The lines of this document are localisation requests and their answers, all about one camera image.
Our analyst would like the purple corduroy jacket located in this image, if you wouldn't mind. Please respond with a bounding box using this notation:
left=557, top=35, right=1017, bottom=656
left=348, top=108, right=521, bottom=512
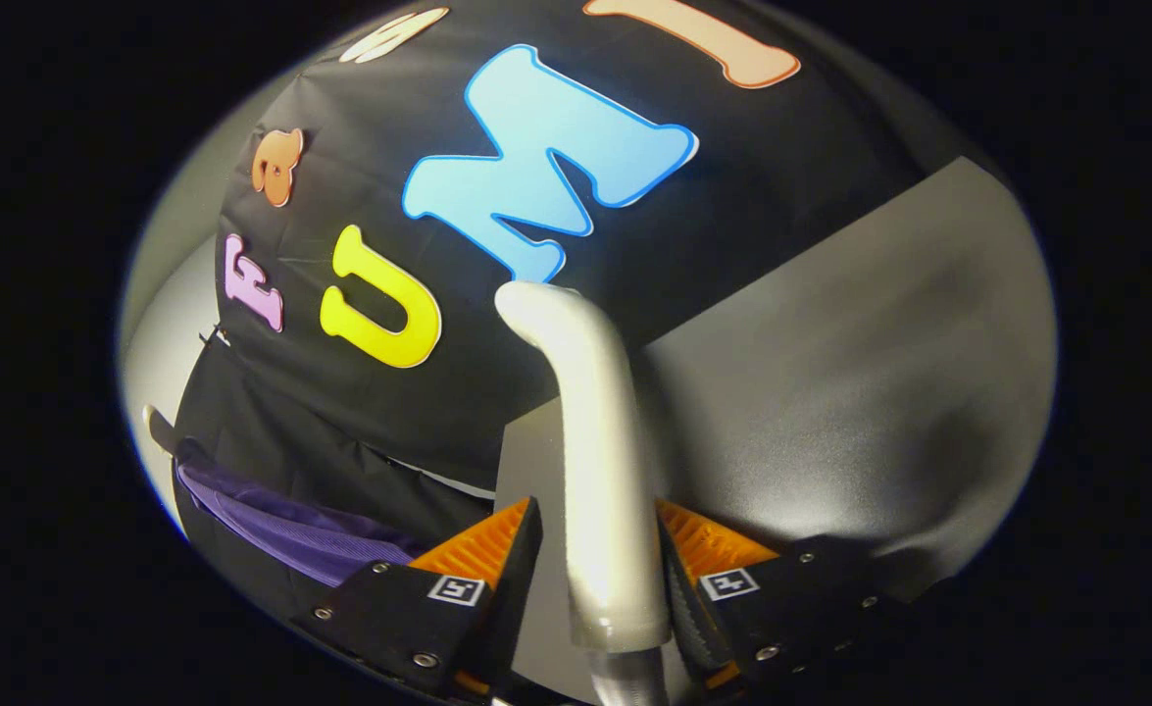
left=175, top=438, right=431, bottom=587

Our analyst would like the grey cabinet with dark top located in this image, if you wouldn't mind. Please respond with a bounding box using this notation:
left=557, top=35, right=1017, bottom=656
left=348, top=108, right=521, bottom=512
left=494, top=157, right=1057, bottom=706

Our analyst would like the white garment steamer head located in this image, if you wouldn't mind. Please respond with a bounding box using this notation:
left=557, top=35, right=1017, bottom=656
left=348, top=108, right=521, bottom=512
left=494, top=280, right=675, bottom=654

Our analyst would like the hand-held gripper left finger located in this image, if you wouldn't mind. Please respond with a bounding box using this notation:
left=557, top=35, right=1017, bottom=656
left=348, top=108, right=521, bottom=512
left=291, top=496, right=544, bottom=702

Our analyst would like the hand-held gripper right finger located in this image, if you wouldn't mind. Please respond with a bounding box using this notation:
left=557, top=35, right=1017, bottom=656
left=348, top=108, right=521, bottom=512
left=656, top=498, right=890, bottom=692

